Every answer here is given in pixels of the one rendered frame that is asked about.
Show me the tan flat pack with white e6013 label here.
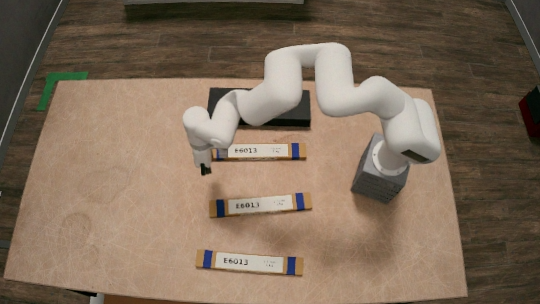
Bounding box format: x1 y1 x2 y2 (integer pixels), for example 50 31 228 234
195 249 304 276

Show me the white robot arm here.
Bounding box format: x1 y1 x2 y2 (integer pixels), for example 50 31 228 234
182 43 441 176

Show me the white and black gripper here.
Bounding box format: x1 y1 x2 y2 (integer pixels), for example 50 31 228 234
191 147 212 176

